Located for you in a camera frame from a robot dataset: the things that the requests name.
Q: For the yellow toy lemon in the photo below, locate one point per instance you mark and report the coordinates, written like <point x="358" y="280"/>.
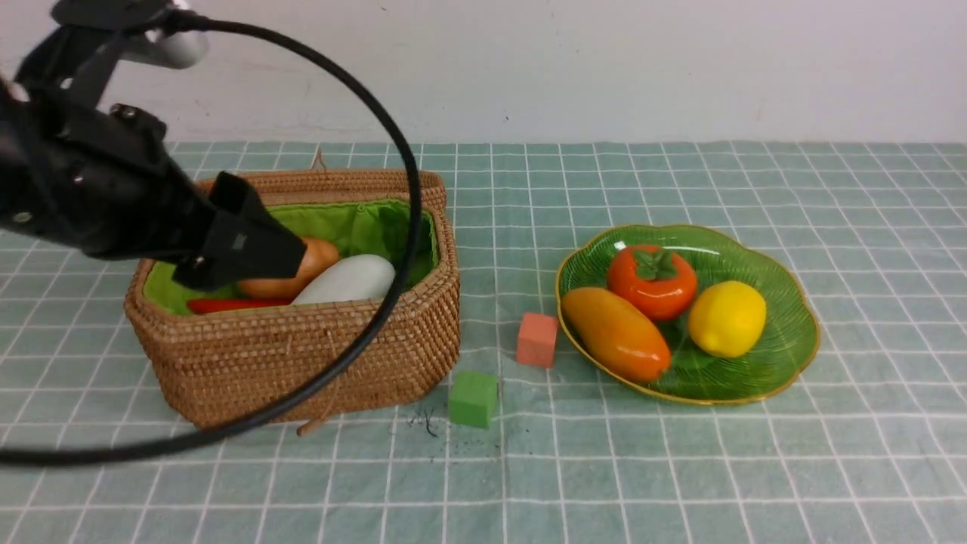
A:
<point x="727" y="319"/>

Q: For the green foam cube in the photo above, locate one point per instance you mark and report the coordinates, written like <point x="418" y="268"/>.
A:
<point x="473" y="399"/>

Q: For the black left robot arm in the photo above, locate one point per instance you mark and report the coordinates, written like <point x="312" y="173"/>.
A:
<point x="104" y="185"/>

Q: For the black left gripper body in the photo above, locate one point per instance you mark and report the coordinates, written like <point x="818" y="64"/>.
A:
<point x="100" y="183"/>

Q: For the white toy radish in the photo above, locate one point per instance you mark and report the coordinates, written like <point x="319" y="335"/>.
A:
<point x="357" y="278"/>

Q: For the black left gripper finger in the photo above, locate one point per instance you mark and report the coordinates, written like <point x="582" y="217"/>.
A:
<point x="230" y="237"/>

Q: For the teal checkered tablecloth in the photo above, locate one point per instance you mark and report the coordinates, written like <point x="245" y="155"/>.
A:
<point x="868" y="446"/>

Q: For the orange foam cube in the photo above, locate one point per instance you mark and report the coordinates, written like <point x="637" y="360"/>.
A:
<point x="536" y="340"/>

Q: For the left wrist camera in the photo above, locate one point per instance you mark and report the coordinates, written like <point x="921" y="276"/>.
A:
<point x="91" y="37"/>

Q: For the brown toy potato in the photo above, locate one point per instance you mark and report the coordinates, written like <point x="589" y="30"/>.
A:
<point x="319" y="255"/>

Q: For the red toy chili pepper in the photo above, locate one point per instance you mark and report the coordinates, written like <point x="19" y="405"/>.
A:
<point x="219" y="305"/>

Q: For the green leaf-shaped glass plate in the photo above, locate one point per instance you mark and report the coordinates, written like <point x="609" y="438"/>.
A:
<point x="787" y="346"/>

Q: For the woven wicker basket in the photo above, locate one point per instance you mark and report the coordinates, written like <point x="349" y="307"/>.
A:
<point x="213" y="368"/>

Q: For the orange toy persimmon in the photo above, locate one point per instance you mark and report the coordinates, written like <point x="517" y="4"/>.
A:
<point x="655" y="280"/>

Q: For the orange yellow toy mango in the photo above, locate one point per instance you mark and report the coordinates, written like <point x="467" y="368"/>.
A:
<point x="616" y="335"/>

